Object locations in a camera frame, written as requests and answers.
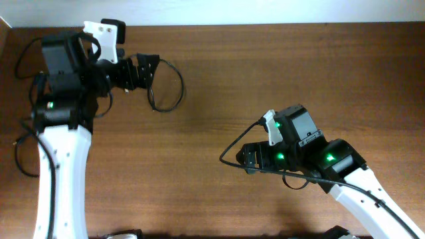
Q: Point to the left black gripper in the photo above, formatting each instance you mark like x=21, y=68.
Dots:
x=145, y=76

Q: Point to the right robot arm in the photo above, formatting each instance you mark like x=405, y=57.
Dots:
x=342, y=173

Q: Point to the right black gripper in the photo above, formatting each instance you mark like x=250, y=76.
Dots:
x=262, y=149

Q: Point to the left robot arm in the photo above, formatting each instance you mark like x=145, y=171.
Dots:
x=63, y=118

